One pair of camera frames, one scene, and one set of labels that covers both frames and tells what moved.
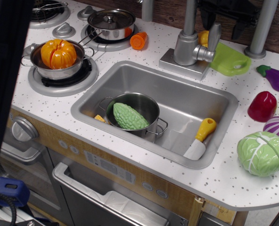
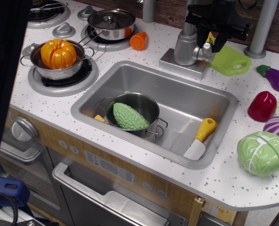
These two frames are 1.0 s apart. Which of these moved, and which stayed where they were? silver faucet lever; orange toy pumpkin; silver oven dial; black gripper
Moved: black gripper
Stayed: orange toy pumpkin; silver oven dial; silver faucet lever
